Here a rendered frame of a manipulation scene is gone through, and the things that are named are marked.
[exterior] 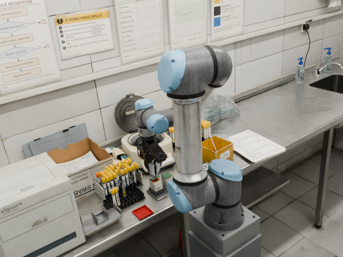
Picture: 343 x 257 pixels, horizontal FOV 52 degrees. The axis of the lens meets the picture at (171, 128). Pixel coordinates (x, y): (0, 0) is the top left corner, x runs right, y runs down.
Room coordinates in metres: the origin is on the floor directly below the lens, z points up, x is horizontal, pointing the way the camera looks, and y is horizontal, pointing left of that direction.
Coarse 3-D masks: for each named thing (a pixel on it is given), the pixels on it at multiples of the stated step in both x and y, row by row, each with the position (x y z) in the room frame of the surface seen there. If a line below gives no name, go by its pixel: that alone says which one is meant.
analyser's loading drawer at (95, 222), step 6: (114, 204) 1.20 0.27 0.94; (102, 210) 1.18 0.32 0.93; (108, 210) 1.19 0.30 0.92; (114, 210) 1.19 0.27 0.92; (120, 210) 1.16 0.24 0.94; (96, 216) 1.16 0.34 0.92; (102, 216) 1.16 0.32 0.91; (108, 216) 1.13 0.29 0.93; (114, 216) 1.15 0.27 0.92; (120, 216) 1.16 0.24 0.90; (84, 222) 1.13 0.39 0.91; (90, 222) 1.13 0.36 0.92; (96, 222) 1.12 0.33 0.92; (102, 222) 1.12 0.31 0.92; (108, 222) 1.13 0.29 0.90; (84, 228) 1.09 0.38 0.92; (90, 228) 1.09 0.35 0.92
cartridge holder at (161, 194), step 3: (150, 189) 1.33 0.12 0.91; (162, 189) 1.32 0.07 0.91; (150, 192) 1.33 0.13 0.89; (153, 192) 1.31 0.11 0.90; (156, 192) 1.30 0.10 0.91; (159, 192) 1.31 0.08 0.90; (162, 192) 1.32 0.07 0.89; (165, 192) 1.32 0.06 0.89; (153, 195) 1.31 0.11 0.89; (156, 195) 1.30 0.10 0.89; (159, 195) 1.30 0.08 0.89; (162, 195) 1.30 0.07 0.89; (165, 195) 1.30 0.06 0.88; (156, 198) 1.29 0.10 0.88; (159, 198) 1.28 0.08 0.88
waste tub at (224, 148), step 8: (216, 136) 1.66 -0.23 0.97; (208, 144) 1.63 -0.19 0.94; (216, 144) 1.65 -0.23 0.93; (224, 144) 1.61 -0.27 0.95; (232, 144) 1.56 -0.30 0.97; (208, 152) 1.52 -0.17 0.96; (216, 152) 1.49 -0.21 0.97; (224, 152) 1.52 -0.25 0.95; (232, 152) 1.56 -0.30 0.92; (208, 160) 1.53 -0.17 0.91
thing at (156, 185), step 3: (150, 180) 1.33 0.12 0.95; (156, 180) 1.33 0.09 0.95; (159, 180) 1.33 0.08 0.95; (150, 183) 1.33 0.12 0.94; (153, 183) 1.31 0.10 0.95; (156, 183) 1.32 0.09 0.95; (159, 183) 1.32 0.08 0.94; (150, 186) 1.34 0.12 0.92; (153, 186) 1.31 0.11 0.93; (156, 186) 1.31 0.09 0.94; (159, 186) 1.31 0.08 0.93; (162, 186) 1.32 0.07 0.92; (153, 189) 1.32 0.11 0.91; (156, 189) 1.30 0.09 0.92; (159, 189) 1.31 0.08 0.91
